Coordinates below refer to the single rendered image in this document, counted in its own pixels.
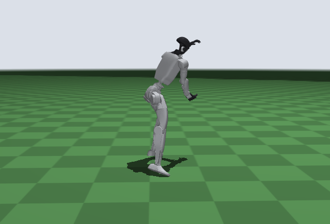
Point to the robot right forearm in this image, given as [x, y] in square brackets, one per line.
[185, 89]

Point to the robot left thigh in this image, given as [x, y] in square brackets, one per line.
[153, 106]

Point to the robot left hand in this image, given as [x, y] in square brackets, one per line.
[192, 43]

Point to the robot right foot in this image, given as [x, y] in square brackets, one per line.
[158, 169]

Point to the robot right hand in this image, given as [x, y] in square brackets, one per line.
[193, 97]

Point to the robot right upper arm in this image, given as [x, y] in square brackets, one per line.
[183, 65]

